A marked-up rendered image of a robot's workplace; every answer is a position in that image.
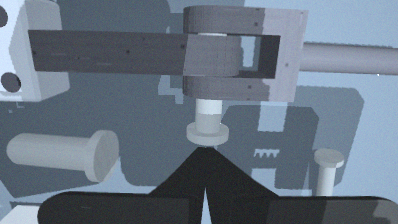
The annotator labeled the grey metal plate with four holes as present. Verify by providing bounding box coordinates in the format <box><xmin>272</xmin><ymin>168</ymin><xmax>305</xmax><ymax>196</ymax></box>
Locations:
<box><xmin>0</xmin><ymin>0</ymin><xmax>70</xmax><ymax>102</ymax></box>

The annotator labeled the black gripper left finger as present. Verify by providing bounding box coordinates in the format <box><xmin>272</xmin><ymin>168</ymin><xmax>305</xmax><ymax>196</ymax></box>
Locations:
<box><xmin>37</xmin><ymin>147</ymin><xmax>207</xmax><ymax>224</ymax></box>

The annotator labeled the dark grey flat bar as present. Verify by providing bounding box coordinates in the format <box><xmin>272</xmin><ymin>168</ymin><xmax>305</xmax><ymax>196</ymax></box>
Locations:
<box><xmin>28</xmin><ymin>30</ymin><xmax>242</xmax><ymax>77</ymax></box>

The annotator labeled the grey headed pin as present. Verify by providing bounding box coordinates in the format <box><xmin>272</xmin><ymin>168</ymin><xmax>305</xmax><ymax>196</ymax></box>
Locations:
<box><xmin>186</xmin><ymin>98</ymin><xmax>229</xmax><ymax>146</ymax></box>
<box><xmin>314</xmin><ymin>148</ymin><xmax>344</xmax><ymax>196</ymax></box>
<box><xmin>7</xmin><ymin>130</ymin><xmax>119</xmax><ymax>183</ymax></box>

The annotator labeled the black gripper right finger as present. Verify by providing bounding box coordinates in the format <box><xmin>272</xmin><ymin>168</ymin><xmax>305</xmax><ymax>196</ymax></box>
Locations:
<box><xmin>205</xmin><ymin>147</ymin><xmax>398</xmax><ymax>224</ymax></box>

